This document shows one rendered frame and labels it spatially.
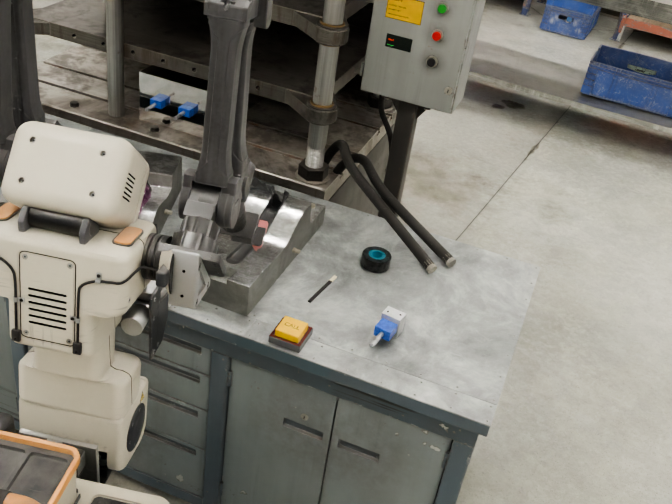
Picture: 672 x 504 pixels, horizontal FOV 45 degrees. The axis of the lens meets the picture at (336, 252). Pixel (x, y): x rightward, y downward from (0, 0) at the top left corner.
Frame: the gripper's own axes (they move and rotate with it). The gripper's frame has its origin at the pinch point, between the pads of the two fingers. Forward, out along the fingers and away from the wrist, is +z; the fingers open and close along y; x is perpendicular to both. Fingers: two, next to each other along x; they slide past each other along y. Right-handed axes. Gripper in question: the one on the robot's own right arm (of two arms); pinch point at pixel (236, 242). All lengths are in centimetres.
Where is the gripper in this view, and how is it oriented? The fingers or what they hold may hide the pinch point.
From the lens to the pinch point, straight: 187.7
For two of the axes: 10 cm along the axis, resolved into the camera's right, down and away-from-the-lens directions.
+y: -9.8, -2.0, 0.6
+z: -0.4, 4.9, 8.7
